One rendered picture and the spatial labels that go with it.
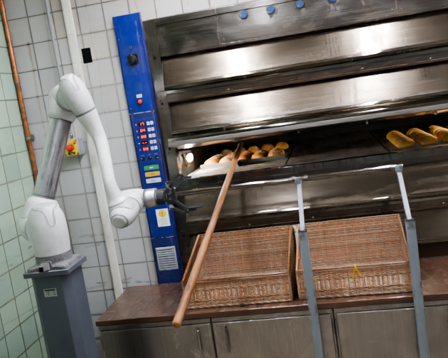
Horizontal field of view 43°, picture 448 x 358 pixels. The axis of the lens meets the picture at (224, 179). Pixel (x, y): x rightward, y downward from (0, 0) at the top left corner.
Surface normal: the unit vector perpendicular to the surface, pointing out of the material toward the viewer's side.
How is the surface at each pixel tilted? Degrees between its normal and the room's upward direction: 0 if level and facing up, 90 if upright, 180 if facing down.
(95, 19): 90
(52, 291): 90
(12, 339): 90
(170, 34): 90
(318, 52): 70
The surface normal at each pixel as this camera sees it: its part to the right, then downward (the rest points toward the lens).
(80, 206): -0.17, 0.16
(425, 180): -0.22, -0.18
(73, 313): 0.58, 0.03
